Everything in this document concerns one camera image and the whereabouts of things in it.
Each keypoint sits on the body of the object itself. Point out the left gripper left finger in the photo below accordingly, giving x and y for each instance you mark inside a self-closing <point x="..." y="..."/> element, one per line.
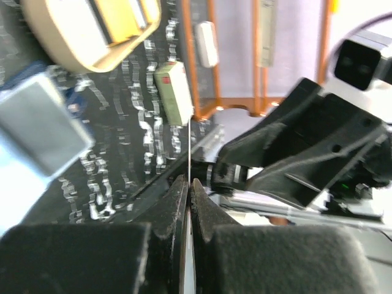
<point x="142" y="256"/>

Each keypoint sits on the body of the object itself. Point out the stack of credit cards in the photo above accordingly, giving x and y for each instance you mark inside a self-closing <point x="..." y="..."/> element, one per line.
<point x="121" y="20"/>

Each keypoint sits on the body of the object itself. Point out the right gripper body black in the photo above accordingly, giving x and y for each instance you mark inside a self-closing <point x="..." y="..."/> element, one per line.
<point x="352" y="180"/>

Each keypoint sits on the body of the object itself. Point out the beige oval card tray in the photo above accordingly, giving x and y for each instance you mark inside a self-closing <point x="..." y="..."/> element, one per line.
<point x="69" y="33"/>

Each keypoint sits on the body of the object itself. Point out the white small carton box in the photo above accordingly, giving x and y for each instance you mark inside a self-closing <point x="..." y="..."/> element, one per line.
<point x="172" y="84"/>

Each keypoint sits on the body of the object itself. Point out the orange wooden tiered shelf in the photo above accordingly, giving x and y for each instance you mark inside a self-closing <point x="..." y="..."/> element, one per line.
<point x="258" y="104"/>

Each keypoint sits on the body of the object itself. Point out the white item on lower shelf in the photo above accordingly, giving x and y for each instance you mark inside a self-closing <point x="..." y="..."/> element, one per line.
<point x="205" y="35"/>

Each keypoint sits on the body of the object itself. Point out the blue leather card holder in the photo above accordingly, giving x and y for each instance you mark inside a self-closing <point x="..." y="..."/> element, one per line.
<point x="42" y="135"/>

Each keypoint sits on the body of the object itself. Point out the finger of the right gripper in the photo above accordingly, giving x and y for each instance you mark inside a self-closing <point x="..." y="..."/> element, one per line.
<point x="329" y="121"/>
<point x="249" y="148"/>

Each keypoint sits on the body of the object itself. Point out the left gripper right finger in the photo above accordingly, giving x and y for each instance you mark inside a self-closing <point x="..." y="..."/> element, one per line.
<point x="232" y="258"/>

